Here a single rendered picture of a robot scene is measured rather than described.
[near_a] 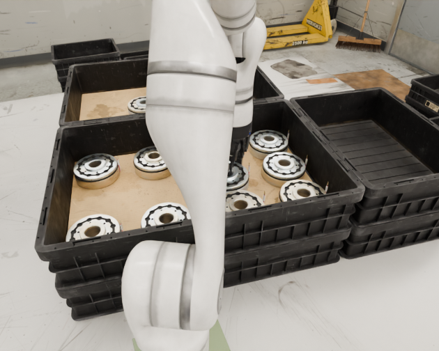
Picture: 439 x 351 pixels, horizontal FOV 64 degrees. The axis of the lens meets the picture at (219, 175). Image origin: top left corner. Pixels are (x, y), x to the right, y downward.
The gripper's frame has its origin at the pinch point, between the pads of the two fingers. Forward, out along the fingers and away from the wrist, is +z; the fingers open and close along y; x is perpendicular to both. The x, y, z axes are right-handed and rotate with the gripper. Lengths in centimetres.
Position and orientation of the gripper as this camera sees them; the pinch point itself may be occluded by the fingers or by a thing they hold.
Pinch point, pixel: (233, 169)
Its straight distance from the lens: 84.1
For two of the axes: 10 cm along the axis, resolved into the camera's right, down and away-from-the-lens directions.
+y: 5.0, -5.5, 6.7
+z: 0.0, 7.7, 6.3
